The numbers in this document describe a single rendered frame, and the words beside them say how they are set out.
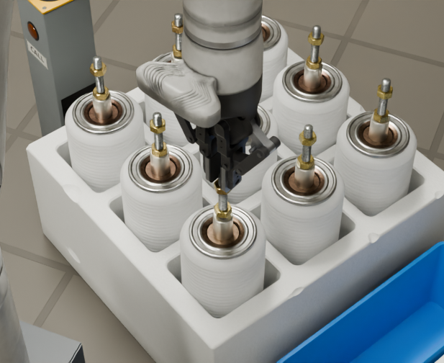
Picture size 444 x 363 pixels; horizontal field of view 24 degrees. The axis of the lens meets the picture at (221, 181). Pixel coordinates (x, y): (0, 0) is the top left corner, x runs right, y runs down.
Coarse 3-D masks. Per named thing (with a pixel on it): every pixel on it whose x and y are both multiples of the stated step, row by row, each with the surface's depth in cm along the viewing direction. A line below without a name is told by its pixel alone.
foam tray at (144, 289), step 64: (64, 128) 136; (64, 192) 130; (256, 192) 129; (64, 256) 144; (128, 256) 122; (320, 256) 122; (384, 256) 129; (128, 320) 134; (192, 320) 116; (256, 320) 117; (320, 320) 128
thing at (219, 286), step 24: (192, 216) 117; (264, 240) 116; (192, 264) 114; (216, 264) 113; (240, 264) 113; (264, 264) 119; (192, 288) 118; (216, 288) 116; (240, 288) 116; (216, 312) 119
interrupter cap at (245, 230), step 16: (208, 208) 117; (240, 208) 117; (192, 224) 116; (208, 224) 116; (240, 224) 116; (192, 240) 114; (208, 240) 115; (224, 240) 115; (240, 240) 115; (208, 256) 113; (224, 256) 113
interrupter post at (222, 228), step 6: (216, 216) 113; (228, 216) 113; (216, 222) 113; (222, 222) 113; (228, 222) 113; (216, 228) 114; (222, 228) 113; (228, 228) 114; (216, 234) 115; (222, 234) 114; (228, 234) 114; (222, 240) 115
